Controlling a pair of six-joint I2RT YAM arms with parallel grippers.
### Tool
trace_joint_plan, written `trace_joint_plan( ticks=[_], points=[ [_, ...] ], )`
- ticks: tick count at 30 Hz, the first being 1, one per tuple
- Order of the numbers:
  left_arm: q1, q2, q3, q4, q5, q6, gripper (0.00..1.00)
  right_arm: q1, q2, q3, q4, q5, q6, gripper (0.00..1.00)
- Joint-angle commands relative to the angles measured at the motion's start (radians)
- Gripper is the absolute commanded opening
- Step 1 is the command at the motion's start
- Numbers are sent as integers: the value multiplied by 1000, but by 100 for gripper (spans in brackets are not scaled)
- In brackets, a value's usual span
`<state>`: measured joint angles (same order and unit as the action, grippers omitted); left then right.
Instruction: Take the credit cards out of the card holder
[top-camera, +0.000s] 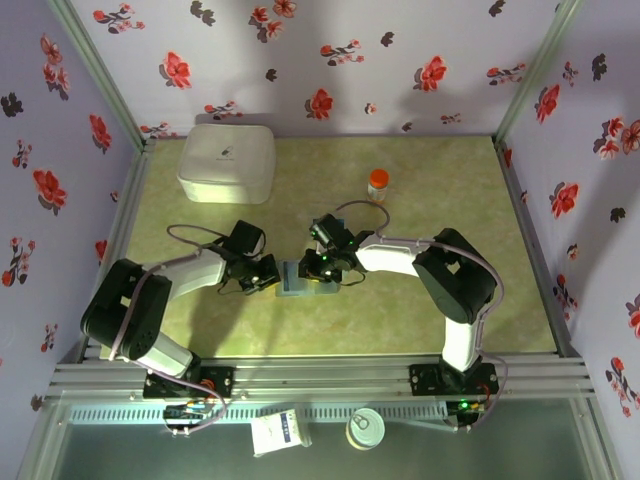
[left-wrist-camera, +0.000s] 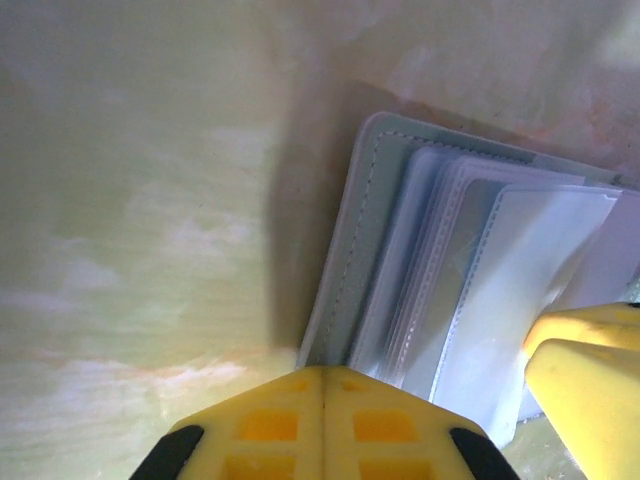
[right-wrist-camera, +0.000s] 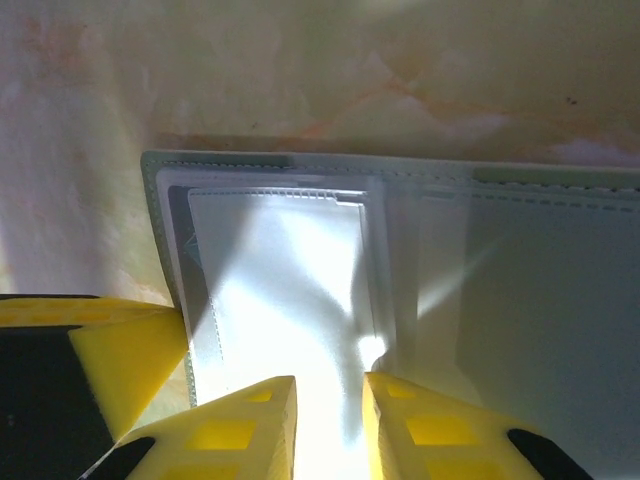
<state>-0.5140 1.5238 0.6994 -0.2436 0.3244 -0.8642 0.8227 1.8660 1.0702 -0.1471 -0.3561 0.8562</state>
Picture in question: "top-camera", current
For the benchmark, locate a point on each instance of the white box with blue label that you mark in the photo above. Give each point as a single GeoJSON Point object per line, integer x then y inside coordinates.
{"type": "Point", "coordinates": [272, 432]}

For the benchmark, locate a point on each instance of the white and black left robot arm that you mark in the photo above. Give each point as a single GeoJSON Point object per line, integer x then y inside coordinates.
{"type": "Point", "coordinates": [195, 270]}

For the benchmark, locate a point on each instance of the aluminium frame post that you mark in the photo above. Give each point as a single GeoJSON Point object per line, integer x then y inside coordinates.
{"type": "Point", "coordinates": [538, 65]}
{"type": "Point", "coordinates": [97, 65]}

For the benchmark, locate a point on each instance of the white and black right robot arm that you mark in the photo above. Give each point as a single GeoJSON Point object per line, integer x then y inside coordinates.
{"type": "Point", "coordinates": [385, 257]}

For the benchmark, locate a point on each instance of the silver tin can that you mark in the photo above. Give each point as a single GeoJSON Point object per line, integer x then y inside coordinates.
{"type": "Point", "coordinates": [365, 429]}

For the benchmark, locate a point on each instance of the aluminium side rail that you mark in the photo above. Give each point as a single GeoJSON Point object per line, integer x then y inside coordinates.
{"type": "Point", "coordinates": [520, 200]}
{"type": "Point", "coordinates": [132, 180]}

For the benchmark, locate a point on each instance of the clear plastic card holder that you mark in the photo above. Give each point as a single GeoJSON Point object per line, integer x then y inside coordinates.
{"type": "Point", "coordinates": [327, 289]}

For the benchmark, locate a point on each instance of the aluminium mounting rail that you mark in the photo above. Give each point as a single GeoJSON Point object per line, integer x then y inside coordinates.
{"type": "Point", "coordinates": [325, 377]}

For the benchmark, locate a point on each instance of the orange-capped small bottle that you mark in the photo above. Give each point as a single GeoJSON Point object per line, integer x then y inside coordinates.
{"type": "Point", "coordinates": [378, 185]}

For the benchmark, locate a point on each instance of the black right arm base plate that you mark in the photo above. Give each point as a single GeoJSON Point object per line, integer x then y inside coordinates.
{"type": "Point", "coordinates": [422, 380]}

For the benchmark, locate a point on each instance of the white square lidded box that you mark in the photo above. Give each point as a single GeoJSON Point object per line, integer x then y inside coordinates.
{"type": "Point", "coordinates": [225, 160]}

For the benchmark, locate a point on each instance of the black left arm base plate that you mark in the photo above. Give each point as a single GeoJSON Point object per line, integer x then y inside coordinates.
{"type": "Point", "coordinates": [222, 380]}

